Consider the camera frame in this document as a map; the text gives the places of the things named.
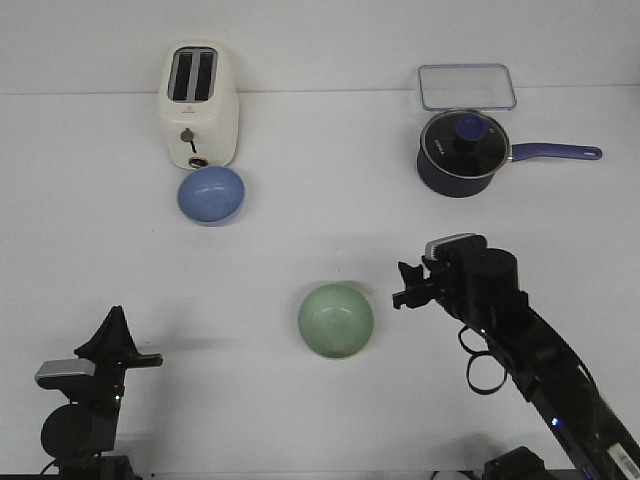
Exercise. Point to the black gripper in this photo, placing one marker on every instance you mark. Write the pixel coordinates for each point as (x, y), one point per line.
(431, 280)
(103, 379)

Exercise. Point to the green bowl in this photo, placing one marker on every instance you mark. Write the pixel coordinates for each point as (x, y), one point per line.
(335, 320)

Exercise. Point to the blue bowl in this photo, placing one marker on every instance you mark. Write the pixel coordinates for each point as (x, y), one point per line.
(211, 196)

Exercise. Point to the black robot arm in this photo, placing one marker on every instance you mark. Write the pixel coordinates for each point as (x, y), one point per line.
(80, 435)
(479, 286)

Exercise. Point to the dark blue saucepan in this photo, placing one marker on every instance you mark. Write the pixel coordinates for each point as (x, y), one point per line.
(459, 188)

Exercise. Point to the glass pot lid blue knob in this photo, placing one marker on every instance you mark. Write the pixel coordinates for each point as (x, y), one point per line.
(465, 144)

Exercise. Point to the clear plastic container lid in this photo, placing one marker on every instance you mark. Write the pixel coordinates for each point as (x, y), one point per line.
(480, 86)

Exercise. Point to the white two-slot toaster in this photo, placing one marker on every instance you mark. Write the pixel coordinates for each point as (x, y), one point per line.
(198, 105)

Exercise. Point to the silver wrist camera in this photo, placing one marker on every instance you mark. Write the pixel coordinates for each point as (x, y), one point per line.
(439, 249)
(52, 371)

